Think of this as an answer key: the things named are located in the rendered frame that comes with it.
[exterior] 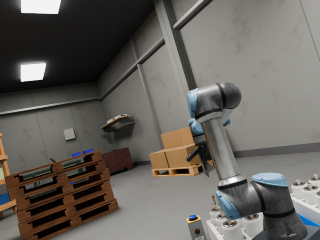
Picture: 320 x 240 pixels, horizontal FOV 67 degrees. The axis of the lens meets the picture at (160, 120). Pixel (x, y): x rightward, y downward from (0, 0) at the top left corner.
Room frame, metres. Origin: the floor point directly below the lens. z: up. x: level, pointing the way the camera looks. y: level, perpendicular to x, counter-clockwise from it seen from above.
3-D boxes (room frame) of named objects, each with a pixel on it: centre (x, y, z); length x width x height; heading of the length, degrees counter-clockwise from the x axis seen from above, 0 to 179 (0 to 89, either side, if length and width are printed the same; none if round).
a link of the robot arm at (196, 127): (1.40, -0.22, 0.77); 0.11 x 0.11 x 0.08; 1
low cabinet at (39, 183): (7.32, 3.81, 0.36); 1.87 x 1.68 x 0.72; 122
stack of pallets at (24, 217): (3.27, 1.52, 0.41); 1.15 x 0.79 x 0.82; 119
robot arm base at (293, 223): (0.95, -0.34, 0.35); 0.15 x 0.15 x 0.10
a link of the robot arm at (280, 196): (0.95, -0.33, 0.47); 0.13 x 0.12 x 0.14; 91
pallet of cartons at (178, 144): (4.65, -0.26, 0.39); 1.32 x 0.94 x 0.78; 41
